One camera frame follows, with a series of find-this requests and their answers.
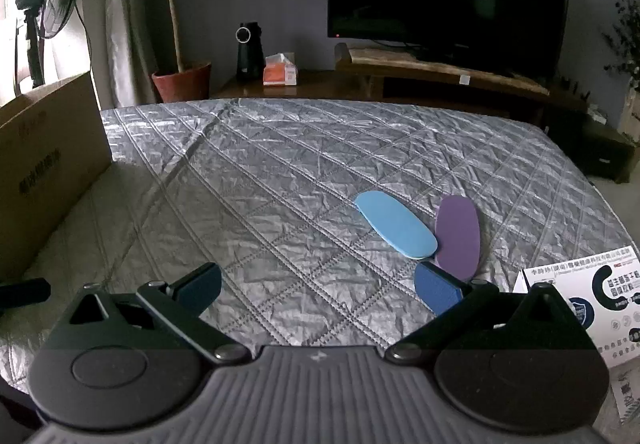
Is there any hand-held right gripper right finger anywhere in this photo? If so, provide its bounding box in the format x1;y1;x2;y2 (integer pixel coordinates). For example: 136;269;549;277
385;261;589;366

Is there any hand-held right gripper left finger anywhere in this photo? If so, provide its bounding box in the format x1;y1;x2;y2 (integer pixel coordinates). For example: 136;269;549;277
54;262;251;366

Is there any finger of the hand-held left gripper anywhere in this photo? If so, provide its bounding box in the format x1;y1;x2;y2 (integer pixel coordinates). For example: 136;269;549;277
0;278;52;312

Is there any purple oval foam pad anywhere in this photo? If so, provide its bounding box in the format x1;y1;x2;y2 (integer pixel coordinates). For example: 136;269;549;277
431;195;482;284

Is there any light blue oval foam pad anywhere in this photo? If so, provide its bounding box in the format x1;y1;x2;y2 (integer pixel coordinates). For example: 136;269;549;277
354;190;439;261

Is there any brown cardboard box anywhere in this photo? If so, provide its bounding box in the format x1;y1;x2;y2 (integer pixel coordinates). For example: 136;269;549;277
0;70;113;280

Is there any silver quilted table mat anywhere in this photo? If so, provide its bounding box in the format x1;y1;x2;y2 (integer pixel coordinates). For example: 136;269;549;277
0;96;633;425

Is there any white printed paper box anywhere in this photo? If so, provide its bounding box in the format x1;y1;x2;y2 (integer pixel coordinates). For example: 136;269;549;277
510;246;640;425

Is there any potted tree in terracotta pot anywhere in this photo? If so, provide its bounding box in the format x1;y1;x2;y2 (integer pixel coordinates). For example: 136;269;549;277
102;0;223;104

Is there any dark low cabinet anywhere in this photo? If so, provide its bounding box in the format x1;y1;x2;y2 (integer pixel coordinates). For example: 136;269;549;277
545;111;636;184

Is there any orange tissue box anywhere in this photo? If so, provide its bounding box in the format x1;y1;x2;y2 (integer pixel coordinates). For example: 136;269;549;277
263;52;299;86

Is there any wooden television stand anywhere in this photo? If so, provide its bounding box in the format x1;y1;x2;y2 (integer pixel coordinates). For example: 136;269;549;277
334;42;588;112

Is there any dark wooden side table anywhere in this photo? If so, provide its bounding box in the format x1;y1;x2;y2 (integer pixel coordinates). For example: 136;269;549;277
212;69;386;100

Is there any pale window curtain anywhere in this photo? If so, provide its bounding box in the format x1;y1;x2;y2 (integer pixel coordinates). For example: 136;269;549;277
82;0;161;110

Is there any leafy branch plant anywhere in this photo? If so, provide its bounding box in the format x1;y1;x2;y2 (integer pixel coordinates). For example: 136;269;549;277
602;0;640;135

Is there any black cylindrical device with ring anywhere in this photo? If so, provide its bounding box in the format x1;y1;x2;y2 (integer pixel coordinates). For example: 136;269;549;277
235;21;266;82

